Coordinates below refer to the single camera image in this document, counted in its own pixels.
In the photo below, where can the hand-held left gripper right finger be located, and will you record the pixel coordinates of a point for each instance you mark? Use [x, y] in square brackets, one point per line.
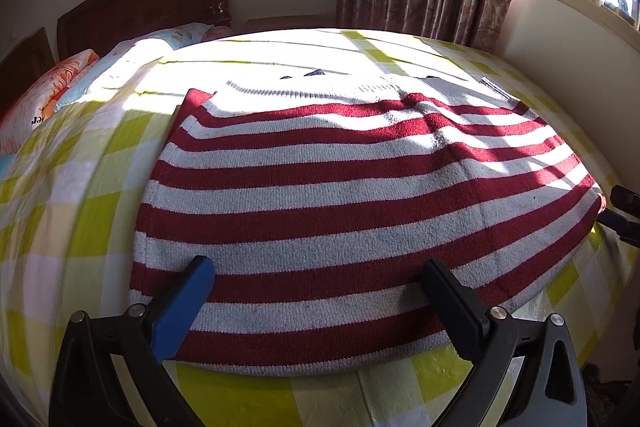
[457, 312]

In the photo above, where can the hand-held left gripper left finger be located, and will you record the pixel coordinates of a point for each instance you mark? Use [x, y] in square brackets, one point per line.
[180, 307]

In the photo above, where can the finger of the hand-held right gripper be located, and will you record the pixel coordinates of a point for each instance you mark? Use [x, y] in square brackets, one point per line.
[622, 227]
[627, 197]

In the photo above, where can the red white striped sweater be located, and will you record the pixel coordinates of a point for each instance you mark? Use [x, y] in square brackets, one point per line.
[325, 207]

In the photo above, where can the yellow checked bedsheet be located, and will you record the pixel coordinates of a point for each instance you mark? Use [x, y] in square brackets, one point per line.
[75, 217]

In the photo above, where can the light blue floral pillow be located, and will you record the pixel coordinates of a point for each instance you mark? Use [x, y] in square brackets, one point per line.
[192, 32]
[105, 69]

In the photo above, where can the orange floral pillow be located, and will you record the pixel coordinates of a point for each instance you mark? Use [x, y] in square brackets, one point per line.
[45, 92]

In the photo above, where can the small wooden headboard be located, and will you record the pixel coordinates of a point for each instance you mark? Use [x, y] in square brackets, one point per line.
[25, 67]

